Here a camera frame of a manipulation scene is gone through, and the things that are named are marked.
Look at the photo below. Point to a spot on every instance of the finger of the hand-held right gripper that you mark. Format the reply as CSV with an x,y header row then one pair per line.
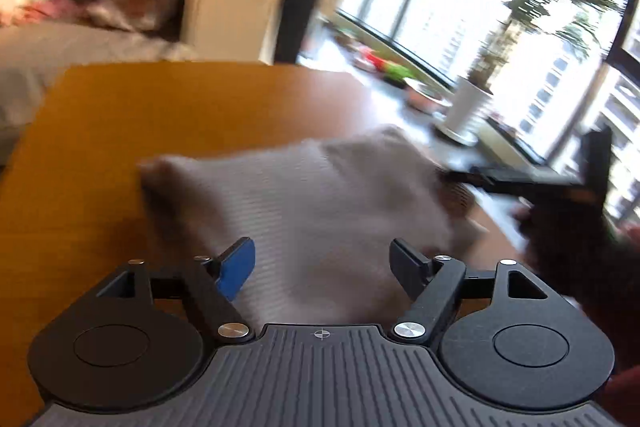
x,y
470,179

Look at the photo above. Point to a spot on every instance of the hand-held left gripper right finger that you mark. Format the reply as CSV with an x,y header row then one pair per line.
x,y
407,267

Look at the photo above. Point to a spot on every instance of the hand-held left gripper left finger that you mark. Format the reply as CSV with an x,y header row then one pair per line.
x,y
236,268

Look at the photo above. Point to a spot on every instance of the white pot saucer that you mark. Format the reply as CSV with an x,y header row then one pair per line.
x,y
452,134

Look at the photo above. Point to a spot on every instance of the red toy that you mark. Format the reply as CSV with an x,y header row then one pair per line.
x,y
372,59

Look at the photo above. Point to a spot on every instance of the pink floral cloth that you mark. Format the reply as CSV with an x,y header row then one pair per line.
x,y
65,9

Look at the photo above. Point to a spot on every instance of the grey sofa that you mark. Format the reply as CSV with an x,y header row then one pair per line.
x,y
75,52

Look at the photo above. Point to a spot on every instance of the green toy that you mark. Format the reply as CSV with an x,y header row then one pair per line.
x,y
398,72

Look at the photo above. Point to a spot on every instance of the white plant pot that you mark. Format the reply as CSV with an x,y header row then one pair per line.
x,y
466,109

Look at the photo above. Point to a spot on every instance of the grey knitted garment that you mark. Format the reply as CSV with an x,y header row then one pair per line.
x,y
320,217

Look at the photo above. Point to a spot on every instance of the metal bowl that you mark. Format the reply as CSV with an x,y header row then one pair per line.
x,y
425,97

